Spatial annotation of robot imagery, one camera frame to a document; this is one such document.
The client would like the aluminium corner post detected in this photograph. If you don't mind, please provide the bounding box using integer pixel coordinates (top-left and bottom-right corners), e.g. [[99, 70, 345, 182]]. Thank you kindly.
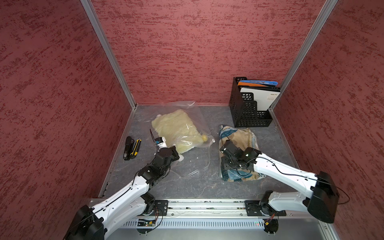
[[270, 0, 338, 112], [80, 0, 137, 110]]

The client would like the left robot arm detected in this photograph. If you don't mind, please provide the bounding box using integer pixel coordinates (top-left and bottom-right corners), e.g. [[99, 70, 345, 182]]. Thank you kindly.
[[64, 146, 180, 240]]

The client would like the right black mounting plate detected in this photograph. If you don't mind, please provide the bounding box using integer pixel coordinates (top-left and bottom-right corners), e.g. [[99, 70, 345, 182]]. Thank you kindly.
[[244, 201, 287, 217]]

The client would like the clear plastic vacuum bag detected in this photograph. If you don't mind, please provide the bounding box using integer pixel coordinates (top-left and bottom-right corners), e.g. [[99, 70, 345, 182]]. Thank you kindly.
[[145, 101, 215, 179]]

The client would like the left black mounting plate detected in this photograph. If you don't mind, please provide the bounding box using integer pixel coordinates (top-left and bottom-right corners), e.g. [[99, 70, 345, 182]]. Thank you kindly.
[[142, 200, 169, 216]]

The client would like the black mounting plate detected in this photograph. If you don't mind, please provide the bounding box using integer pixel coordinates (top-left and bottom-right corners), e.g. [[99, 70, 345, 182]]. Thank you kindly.
[[244, 201, 287, 217], [142, 200, 169, 216]]

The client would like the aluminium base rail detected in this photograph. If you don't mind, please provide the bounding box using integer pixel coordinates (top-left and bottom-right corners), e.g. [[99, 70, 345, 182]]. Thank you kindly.
[[86, 197, 328, 218]]

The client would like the black mesh file organizer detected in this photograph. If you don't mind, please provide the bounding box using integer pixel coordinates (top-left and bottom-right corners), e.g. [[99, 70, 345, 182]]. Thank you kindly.
[[229, 77, 273, 128]]

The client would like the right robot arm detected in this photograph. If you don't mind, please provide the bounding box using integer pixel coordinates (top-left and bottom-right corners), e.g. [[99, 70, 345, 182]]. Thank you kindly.
[[220, 140, 341, 224]]

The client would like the white paper folder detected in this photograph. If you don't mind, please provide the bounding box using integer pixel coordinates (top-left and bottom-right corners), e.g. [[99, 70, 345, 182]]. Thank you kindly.
[[240, 88, 280, 111]]

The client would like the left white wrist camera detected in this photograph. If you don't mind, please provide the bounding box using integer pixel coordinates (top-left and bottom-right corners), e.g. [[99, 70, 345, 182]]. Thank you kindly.
[[155, 137, 168, 150]]

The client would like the yellow black utility knife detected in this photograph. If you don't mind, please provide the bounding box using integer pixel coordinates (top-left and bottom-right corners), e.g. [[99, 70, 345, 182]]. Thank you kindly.
[[130, 139, 142, 159]]

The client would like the orange folder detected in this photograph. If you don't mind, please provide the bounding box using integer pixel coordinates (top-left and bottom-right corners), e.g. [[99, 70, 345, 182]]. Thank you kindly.
[[238, 81, 276, 88]]

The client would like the blue folder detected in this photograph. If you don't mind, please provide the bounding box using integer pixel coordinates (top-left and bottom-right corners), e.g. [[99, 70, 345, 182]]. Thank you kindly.
[[242, 80, 278, 86]]

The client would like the right aluminium corner post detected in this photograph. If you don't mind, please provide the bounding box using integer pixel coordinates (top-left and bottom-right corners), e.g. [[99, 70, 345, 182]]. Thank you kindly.
[[270, 0, 338, 112]]

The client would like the left aluminium corner post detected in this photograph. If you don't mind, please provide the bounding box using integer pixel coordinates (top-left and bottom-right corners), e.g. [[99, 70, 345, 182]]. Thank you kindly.
[[80, 0, 137, 110]]

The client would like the yellow fleece blanket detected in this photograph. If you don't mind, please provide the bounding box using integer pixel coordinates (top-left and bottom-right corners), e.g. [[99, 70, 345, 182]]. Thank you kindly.
[[151, 109, 212, 154]]

